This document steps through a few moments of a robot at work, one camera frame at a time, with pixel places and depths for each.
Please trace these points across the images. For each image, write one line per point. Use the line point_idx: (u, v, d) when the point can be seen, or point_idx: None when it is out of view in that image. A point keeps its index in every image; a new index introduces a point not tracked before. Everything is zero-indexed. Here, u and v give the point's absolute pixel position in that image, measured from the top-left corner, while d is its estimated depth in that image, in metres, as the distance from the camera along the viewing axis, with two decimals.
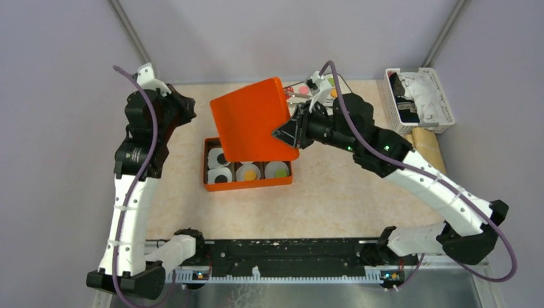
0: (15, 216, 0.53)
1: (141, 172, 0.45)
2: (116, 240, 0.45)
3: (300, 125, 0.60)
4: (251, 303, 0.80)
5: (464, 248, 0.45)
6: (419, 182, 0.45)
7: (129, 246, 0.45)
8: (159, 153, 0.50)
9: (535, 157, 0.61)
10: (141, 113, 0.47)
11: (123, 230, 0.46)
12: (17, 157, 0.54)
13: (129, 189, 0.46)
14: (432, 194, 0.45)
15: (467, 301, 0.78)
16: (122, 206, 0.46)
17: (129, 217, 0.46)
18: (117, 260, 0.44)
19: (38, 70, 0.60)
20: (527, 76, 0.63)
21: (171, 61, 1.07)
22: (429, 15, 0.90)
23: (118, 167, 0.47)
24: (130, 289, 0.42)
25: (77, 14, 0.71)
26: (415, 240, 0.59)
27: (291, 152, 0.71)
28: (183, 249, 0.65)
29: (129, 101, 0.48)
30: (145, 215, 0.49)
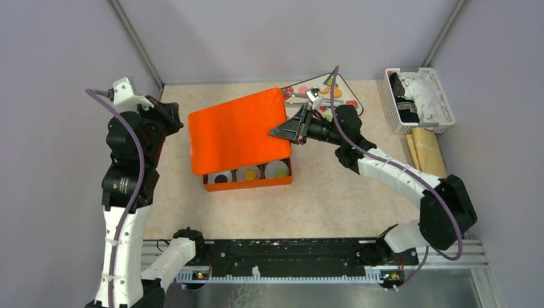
0: (13, 215, 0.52)
1: (131, 203, 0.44)
2: (110, 274, 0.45)
3: (303, 122, 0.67)
4: (251, 303, 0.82)
5: (427, 223, 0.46)
6: (374, 165, 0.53)
7: (124, 278, 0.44)
8: (149, 180, 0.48)
9: (536, 156, 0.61)
10: (124, 143, 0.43)
11: (117, 264, 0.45)
12: (14, 156, 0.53)
13: (118, 221, 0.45)
14: (384, 174, 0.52)
15: (467, 301, 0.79)
16: (113, 240, 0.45)
17: (121, 250, 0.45)
18: (112, 294, 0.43)
19: (36, 70, 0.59)
20: (528, 74, 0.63)
21: (172, 61, 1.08)
22: (429, 14, 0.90)
23: (106, 199, 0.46)
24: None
25: (76, 13, 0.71)
26: (406, 233, 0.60)
27: (285, 144, 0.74)
28: (181, 258, 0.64)
29: (111, 129, 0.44)
30: (139, 244, 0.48)
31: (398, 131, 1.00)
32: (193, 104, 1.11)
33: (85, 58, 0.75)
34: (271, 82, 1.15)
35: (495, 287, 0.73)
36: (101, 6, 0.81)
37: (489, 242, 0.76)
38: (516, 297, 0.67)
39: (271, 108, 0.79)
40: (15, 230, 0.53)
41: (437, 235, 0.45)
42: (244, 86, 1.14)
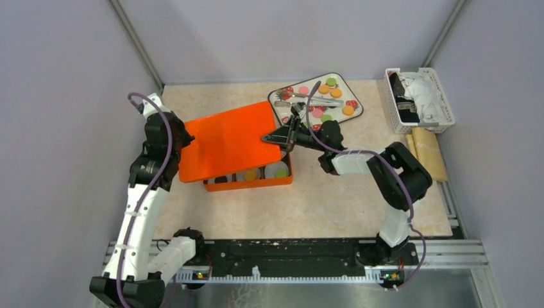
0: (10, 215, 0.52)
1: (154, 181, 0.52)
2: (124, 244, 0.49)
3: (293, 129, 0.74)
4: (251, 303, 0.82)
5: (382, 185, 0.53)
6: (343, 160, 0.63)
7: (136, 250, 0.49)
8: (170, 167, 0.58)
9: (537, 156, 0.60)
10: (158, 131, 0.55)
11: (131, 236, 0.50)
12: (11, 156, 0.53)
13: (139, 196, 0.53)
14: (350, 163, 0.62)
15: (467, 300, 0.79)
16: (133, 212, 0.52)
17: (137, 223, 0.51)
18: (123, 264, 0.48)
19: (35, 69, 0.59)
20: (530, 74, 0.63)
21: (171, 61, 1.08)
22: (430, 14, 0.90)
23: (132, 178, 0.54)
24: (133, 293, 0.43)
25: (75, 13, 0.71)
26: (390, 217, 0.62)
27: (275, 151, 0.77)
28: (182, 253, 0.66)
29: (149, 120, 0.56)
30: (152, 223, 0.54)
31: (398, 131, 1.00)
32: (193, 104, 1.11)
33: (86, 58, 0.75)
34: (271, 82, 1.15)
35: (495, 286, 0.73)
36: (101, 6, 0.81)
37: (490, 242, 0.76)
38: (516, 297, 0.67)
39: (265, 120, 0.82)
40: (15, 231, 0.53)
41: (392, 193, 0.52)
42: (244, 86, 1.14)
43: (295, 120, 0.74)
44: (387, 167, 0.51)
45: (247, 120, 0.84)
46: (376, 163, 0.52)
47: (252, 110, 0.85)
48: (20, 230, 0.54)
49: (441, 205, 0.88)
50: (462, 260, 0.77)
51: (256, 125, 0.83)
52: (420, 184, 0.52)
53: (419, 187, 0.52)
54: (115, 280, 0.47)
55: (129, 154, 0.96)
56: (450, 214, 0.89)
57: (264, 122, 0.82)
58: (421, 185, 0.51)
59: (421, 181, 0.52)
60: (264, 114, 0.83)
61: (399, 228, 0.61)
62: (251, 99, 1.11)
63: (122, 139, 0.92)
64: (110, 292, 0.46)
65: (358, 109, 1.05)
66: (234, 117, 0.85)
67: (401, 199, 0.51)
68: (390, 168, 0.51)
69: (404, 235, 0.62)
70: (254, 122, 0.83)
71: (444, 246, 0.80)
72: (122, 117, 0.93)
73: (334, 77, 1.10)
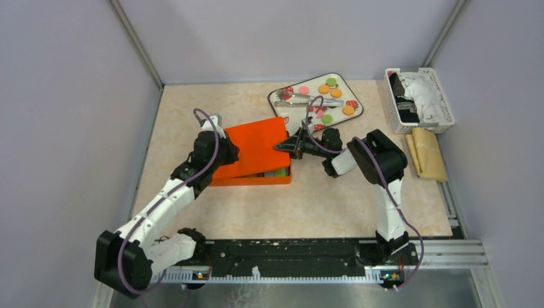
0: (11, 217, 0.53)
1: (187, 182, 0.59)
2: (146, 213, 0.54)
3: (300, 138, 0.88)
4: (251, 303, 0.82)
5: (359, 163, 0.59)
6: (340, 159, 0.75)
7: (151, 223, 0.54)
8: (203, 179, 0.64)
9: (537, 157, 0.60)
10: (204, 146, 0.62)
11: (154, 212, 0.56)
12: (8, 156, 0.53)
13: (174, 185, 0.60)
14: (344, 162, 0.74)
15: (467, 301, 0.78)
16: (165, 193, 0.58)
17: (163, 205, 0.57)
18: (136, 229, 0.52)
19: (34, 70, 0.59)
20: (530, 74, 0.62)
21: (171, 61, 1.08)
22: (430, 14, 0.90)
23: (174, 174, 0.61)
24: (131, 256, 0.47)
25: (76, 13, 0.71)
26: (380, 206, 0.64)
27: (286, 157, 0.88)
28: (179, 250, 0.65)
29: (203, 135, 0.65)
30: (170, 213, 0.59)
31: (398, 131, 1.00)
32: (193, 104, 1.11)
33: (86, 58, 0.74)
34: (271, 82, 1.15)
35: (495, 287, 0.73)
36: (101, 6, 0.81)
37: (489, 242, 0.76)
38: (516, 297, 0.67)
39: (278, 133, 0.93)
40: (15, 231, 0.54)
41: (367, 167, 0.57)
42: (244, 86, 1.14)
43: (302, 131, 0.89)
44: (361, 144, 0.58)
45: (259, 132, 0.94)
46: (353, 144, 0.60)
47: (267, 124, 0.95)
48: (19, 231, 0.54)
49: (441, 205, 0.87)
50: (462, 261, 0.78)
51: (271, 136, 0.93)
52: (396, 163, 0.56)
53: (394, 165, 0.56)
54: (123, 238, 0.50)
55: (129, 154, 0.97)
56: (450, 214, 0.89)
57: (274, 135, 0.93)
58: (396, 163, 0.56)
59: (396, 160, 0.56)
60: (276, 128, 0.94)
61: (386, 216, 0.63)
62: (251, 99, 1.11)
63: (123, 140, 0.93)
64: (112, 252, 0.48)
65: (358, 109, 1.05)
66: (247, 131, 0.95)
67: (374, 174, 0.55)
68: (363, 145, 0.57)
69: (395, 224, 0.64)
70: (269, 135, 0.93)
71: (444, 246, 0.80)
72: (123, 117, 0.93)
73: (334, 77, 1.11)
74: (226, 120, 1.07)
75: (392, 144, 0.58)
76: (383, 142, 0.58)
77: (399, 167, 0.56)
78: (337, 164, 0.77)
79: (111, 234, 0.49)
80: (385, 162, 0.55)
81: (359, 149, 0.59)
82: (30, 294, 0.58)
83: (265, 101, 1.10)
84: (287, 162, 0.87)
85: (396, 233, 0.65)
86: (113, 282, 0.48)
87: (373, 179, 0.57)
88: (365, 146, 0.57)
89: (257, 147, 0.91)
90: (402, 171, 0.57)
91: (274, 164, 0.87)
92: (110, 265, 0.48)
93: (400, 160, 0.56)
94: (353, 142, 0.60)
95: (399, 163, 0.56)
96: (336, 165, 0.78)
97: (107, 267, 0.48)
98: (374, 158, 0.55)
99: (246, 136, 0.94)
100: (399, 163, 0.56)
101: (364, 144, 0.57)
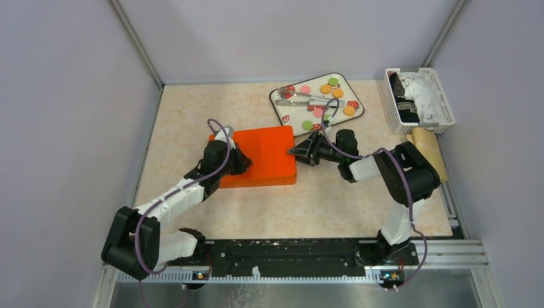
0: (11, 216, 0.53)
1: (197, 182, 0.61)
2: (164, 197, 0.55)
3: (314, 143, 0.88)
4: (251, 303, 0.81)
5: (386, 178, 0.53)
6: (359, 163, 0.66)
7: (168, 206, 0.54)
8: (212, 183, 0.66)
9: (537, 157, 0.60)
10: (213, 154, 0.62)
11: (171, 199, 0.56)
12: (9, 156, 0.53)
13: (187, 181, 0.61)
14: (364, 169, 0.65)
15: (467, 301, 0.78)
16: (180, 186, 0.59)
17: (178, 194, 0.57)
18: (154, 208, 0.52)
19: (35, 70, 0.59)
20: (529, 74, 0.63)
21: (171, 61, 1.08)
22: (430, 14, 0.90)
23: (187, 175, 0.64)
24: (148, 230, 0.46)
25: (76, 13, 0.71)
26: (392, 214, 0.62)
27: (292, 164, 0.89)
28: (182, 244, 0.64)
29: (213, 142, 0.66)
30: (182, 206, 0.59)
31: (398, 131, 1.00)
32: (193, 104, 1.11)
33: (86, 58, 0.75)
34: (271, 82, 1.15)
35: (495, 286, 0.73)
36: (101, 6, 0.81)
37: (490, 242, 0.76)
38: (516, 296, 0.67)
39: (283, 140, 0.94)
40: (16, 230, 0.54)
41: (395, 184, 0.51)
42: (244, 86, 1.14)
43: (316, 136, 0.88)
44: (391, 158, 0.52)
45: (262, 142, 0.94)
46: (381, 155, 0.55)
47: (269, 133, 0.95)
48: (19, 231, 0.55)
49: (441, 205, 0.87)
50: (462, 260, 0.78)
51: (278, 144, 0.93)
52: (428, 179, 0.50)
53: (424, 185, 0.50)
54: (140, 215, 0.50)
55: (129, 154, 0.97)
56: (450, 214, 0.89)
57: (280, 141, 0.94)
58: (426, 182, 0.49)
59: (428, 176, 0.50)
60: (280, 134, 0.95)
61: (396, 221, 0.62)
62: (251, 99, 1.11)
63: (123, 139, 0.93)
64: (128, 227, 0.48)
65: (358, 110, 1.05)
66: (253, 136, 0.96)
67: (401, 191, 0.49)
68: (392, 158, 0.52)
69: (403, 230, 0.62)
70: (275, 142, 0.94)
71: (444, 246, 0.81)
72: (123, 117, 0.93)
73: (337, 77, 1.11)
74: (226, 120, 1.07)
75: (424, 160, 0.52)
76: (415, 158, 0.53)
77: (430, 188, 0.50)
78: (356, 171, 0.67)
79: (128, 210, 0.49)
80: (415, 179, 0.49)
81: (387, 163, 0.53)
82: (30, 294, 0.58)
83: (265, 101, 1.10)
84: (292, 172, 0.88)
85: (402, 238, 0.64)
86: (122, 260, 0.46)
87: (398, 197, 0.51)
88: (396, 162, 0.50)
89: (263, 154, 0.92)
90: (431, 192, 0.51)
91: (280, 172, 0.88)
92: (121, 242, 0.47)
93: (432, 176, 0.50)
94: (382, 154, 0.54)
95: (433, 181, 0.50)
96: (354, 171, 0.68)
97: (118, 244, 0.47)
98: (403, 173, 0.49)
99: (251, 140, 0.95)
100: (430, 182, 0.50)
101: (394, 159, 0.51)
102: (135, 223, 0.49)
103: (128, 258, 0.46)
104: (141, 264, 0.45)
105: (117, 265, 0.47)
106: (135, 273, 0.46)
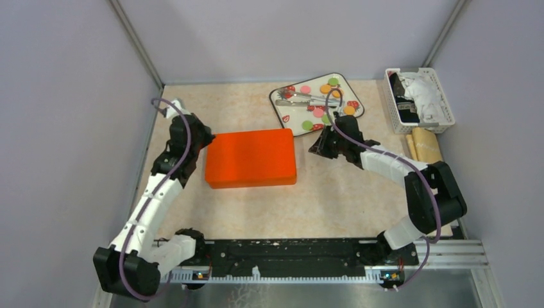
0: (13, 214, 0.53)
1: (172, 171, 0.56)
2: (136, 220, 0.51)
3: (324, 137, 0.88)
4: (251, 303, 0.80)
5: (413, 206, 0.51)
6: (374, 158, 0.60)
7: (144, 228, 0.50)
8: (188, 165, 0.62)
9: (537, 157, 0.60)
10: (181, 132, 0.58)
11: (145, 214, 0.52)
12: (10, 156, 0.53)
13: (157, 181, 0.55)
14: (379, 165, 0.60)
15: (467, 301, 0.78)
16: (149, 193, 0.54)
17: (152, 203, 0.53)
18: (129, 237, 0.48)
19: (36, 70, 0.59)
20: (529, 74, 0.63)
21: (171, 61, 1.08)
22: (430, 15, 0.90)
23: (154, 170, 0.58)
24: (133, 267, 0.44)
25: (76, 13, 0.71)
26: (404, 228, 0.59)
27: (291, 165, 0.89)
28: (182, 248, 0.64)
29: (173, 122, 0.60)
30: (163, 211, 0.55)
31: (398, 131, 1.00)
32: (192, 104, 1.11)
33: (86, 58, 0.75)
34: (271, 82, 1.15)
35: (494, 286, 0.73)
36: (101, 6, 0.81)
37: (489, 242, 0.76)
38: (517, 296, 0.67)
39: (283, 141, 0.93)
40: (16, 229, 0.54)
41: (422, 217, 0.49)
42: (244, 86, 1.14)
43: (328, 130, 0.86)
44: (427, 190, 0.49)
45: (261, 145, 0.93)
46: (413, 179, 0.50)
47: (268, 133, 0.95)
48: (20, 230, 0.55)
49: None
50: (462, 260, 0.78)
51: (276, 145, 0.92)
52: (455, 212, 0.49)
53: (451, 215, 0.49)
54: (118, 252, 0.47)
55: (130, 154, 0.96)
56: None
57: (279, 144, 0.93)
58: (455, 215, 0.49)
59: (455, 209, 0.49)
60: (280, 135, 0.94)
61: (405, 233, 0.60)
62: (251, 99, 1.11)
63: (123, 139, 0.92)
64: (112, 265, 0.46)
65: (358, 110, 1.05)
66: (251, 137, 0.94)
67: (430, 223, 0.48)
68: (428, 190, 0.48)
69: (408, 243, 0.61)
70: (274, 143, 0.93)
71: (444, 246, 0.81)
72: (123, 117, 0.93)
73: (337, 77, 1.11)
74: (226, 120, 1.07)
75: (457, 191, 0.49)
76: (448, 188, 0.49)
77: (455, 217, 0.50)
78: (366, 161, 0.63)
79: (106, 251, 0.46)
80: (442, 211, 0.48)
81: (421, 193, 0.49)
82: (30, 294, 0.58)
83: (265, 101, 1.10)
84: (292, 173, 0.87)
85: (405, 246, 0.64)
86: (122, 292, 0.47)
87: (419, 226, 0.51)
88: (432, 197, 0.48)
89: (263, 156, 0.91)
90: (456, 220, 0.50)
91: (280, 173, 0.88)
92: (114, 277, 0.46)
93: (459, 210, 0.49)
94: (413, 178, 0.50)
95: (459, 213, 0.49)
96: (364, 159, 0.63)
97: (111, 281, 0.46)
98: (437, 213, 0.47)
99: (250, 142, 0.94)
100: (458, 213, 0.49)
101: (431, 193, 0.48)
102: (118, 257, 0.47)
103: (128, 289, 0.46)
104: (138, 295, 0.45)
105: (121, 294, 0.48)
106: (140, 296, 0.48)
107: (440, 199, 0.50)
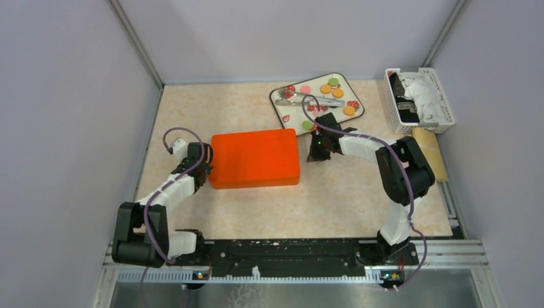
0: (12, 214, 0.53)
1: (191, 169, 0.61)
2: (161, 188, 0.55)
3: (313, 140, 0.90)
4: (251, 303, 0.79)
5: (386, 177, 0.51)
6: (351, 142, 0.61)
7: (167, 194, 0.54)
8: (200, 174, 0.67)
9: (537, 157, 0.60)
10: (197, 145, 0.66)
11: (168, 187, 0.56)
12: (9, 156, 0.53)
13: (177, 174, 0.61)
14: (356, 148, 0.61)
15: (467, 301, 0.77)
16: (172, 178, 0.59)
17: (174, 183, 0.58)
18: (154, 197, 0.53)
19: (36, 71, 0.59)
20: (529, 74, 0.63)
21: (171, 61, 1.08)
22: (430, 15, 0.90)
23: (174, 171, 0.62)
24: (157, 214, 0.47)
25: (76, 13, 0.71)
26: (392, 214, 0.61)
27: (292, 166, 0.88)
28: (184, 239, 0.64)
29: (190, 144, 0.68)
30: (178, 197, 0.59)
31: (398, 131, 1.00)
32: (192, 104, 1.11)
33: (86, 58, 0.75)
34: (271, 82, 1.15)
35: (494, 285, 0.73)
36: (101, 6, 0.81)
37: (489, 242, 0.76)
38: (518, 296, 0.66)
39: (283, 140, 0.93)
40: (15, 228, 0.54)
41: (395, 187, 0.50)
42: (244, 86, 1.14)
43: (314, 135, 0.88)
44: (396, 160, 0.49)
45: (261, 145, 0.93)
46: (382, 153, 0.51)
47: (269, 133, 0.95)
48: (18, 230, 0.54)
49: (441, 204, 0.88)
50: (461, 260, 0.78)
51: (277, 144, 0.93)
52: (423, 180, 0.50)
53: (421, 183, 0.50)
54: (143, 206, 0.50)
55: (130, 154, 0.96)
56: (450, 214, 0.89)
57: (279, 144, 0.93)
58: (425, 183, 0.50)
59: (423, 177, 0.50)
60: (280, 135, 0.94)
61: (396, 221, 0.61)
62: (251, 99, 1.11)
63: (123, 139, 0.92)
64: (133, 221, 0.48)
65: (358, 110, 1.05)
66: (252, 137, 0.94)
67: (403, 190, 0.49)
68: (397, 159, 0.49)
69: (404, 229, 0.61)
70: (273, 145, 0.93)
71: (444, 246, 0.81)
72: (123, 117, 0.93)
73: (337, 77, 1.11)
74: (226, 120, 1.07)
75: (425, 162, 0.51)
76: (416, 158, 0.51)
77: (426, 186, 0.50)
78: (345, 145, 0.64)
79: (130, 204, 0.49)
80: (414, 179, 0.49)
81: (390, 164, 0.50)
82: (29, 293, 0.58)
83: (265, 101, 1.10)
84: (292, 173, 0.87)
85: (405, 238, 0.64)
86: (136, 253, 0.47)
87: (394, 197, 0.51)
88: (403, 169, 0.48)
89: (263, 156, 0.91)
90: (426, 190, 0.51)
91: (281, 172, 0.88)
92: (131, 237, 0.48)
93: (428, 178, 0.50)
94: (383, 151, 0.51)
95: (428, 181, 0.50)
96: (343, 145, 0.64)
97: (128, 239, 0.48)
98: (407, 180, 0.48)
99: (251, 142, 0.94)
100: (426, 181, 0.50)
101: (401, 165, 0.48)
102: (138, 217, 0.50)
103: (142, 249, 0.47)
104: (156, 249, 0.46)
105: (130, 261, 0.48)
106: (152, 262, 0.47)
107: (410, 170, 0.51)
